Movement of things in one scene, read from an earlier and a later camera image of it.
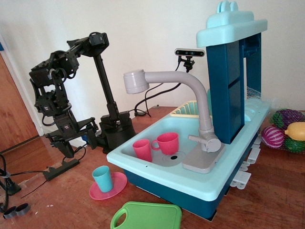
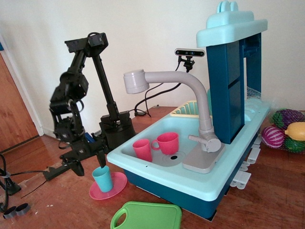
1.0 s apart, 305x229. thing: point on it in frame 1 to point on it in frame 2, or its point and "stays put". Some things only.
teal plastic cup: x=102 y=175 stays put
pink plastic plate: x=119 y=181 stays put
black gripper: x=68 y=127 to x=82 y=150
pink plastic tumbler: x=142 y=148 stays put
